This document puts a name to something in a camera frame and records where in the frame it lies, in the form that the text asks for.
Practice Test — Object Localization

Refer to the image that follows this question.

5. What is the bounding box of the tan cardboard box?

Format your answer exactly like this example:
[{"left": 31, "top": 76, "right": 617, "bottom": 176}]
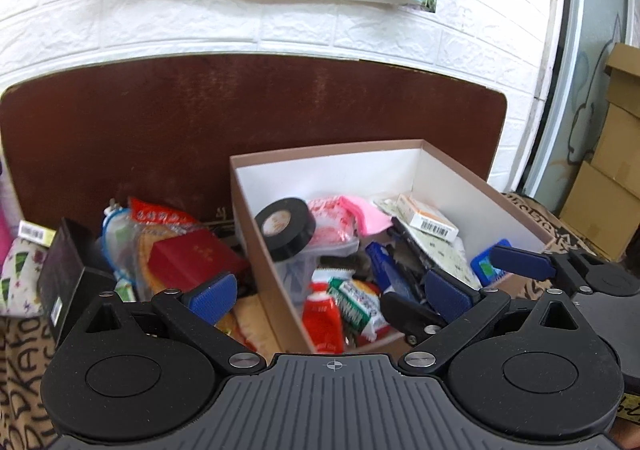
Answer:
[{"left": 228, "top": 139, "right": 559, "bottom": 357}]

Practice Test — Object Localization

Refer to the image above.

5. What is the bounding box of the blue white clear bag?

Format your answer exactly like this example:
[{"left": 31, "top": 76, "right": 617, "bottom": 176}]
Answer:
[{"left": 101, "top": 202, "right": 138, "bottom": 303}]

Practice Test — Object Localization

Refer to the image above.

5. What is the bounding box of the dark brown wooden board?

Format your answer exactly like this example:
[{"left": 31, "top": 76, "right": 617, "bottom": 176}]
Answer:
[{"left": 0, "top": 53, "right": 509, "bottom": 251}]

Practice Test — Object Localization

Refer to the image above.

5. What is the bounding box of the dark blue plastic item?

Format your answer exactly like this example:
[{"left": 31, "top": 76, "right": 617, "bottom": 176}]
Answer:
[{"left": 364, "top": 242, "right": 417, "bottom": 301}]

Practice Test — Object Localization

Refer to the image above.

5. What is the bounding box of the small red box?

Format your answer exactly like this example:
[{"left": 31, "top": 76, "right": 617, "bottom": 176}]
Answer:
[{"left": 147, "top": 228, "right": 251, "bottom": 294}]

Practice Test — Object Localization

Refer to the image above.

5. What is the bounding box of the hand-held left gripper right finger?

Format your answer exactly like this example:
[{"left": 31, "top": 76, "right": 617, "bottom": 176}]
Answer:
[{"left": 399, "top": 268, "right": 582, "bottom": 376}]

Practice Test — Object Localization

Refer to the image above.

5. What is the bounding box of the letter print blanket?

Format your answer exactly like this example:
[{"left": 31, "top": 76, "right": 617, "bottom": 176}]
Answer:
[{"left": 0, "top": 190, "right": 640, "bottom": 450}]

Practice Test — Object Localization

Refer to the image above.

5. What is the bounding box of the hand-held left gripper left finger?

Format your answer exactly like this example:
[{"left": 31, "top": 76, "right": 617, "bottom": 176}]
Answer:
[{"left": 85, "top": 273, "right": 267, "bottom": 375}]

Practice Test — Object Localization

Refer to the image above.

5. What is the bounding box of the black tape roll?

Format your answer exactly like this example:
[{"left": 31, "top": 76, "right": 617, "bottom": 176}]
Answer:
[{"left": 253, "top": 197, "right": 317, "bottom": 262}]

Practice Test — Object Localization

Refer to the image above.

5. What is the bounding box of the red tube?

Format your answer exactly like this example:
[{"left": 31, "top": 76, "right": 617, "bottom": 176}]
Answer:
[{"left": 302, "top": 282, "right": 347, "bottom": 355}]

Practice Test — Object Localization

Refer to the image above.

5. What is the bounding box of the clear plastic bag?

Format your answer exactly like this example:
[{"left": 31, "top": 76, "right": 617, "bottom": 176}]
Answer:
[{"left": 272, "top": 239, "right": 362, "bottom": 313}]

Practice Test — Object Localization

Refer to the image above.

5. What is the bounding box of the brown cardboard carton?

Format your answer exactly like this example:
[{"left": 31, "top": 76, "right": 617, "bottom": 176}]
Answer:
[
  {"left": 559, "top": 160, "right": 640, "bottom": 261},
  {"left": 604, "top": 42, "right": 640, "bottom": 119},
  {"left": 589, "top": 104, "right": 640, "bottom": 191}
]

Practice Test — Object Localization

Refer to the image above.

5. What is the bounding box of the white orange small box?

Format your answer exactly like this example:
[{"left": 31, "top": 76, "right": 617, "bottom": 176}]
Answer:
[{"left": 396, "top": 193, "right": 460, "bottom": 242}]

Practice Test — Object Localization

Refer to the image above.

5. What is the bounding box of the green white snack packet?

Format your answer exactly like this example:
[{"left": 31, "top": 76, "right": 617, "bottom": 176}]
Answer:
[{"left": 327, "top": 278, "right": 392, "bottom": 344}]

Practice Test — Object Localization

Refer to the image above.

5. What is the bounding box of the yellow green small box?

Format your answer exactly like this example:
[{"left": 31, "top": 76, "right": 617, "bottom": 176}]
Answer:
[{"left": 18, "top": 221, "right": 57, "bottom": 249}]

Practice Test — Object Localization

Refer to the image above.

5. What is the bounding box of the white floral fabric pouch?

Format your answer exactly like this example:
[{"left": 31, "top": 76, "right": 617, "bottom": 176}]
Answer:
[{"left": 0, "top": 237, "right": 52, "bottom": 317}]

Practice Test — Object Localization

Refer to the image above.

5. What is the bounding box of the black product box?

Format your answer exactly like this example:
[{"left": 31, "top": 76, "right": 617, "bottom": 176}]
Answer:
[{"left": 36, "top": 218, "right": 119, "bottom": 350}]

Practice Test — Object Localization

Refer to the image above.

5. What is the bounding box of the pink packet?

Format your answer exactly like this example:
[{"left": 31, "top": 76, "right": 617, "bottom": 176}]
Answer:
[{"left": 306, "top": 195, "right": 394, "bottom": 245}]

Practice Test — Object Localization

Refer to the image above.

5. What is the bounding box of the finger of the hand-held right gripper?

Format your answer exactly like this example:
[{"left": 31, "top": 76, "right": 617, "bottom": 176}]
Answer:
[
  {"left": 488, "top": 245, "right": 576, "bottom": 288},
  {"left": 381, "top": 290, "right": 447, "bottom": 347}
]

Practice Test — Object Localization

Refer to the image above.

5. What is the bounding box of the white printed blister card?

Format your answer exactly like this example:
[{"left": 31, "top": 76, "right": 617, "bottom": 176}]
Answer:
[{"left": 374, "top": 197, "right": 482, "bottom": 291}]

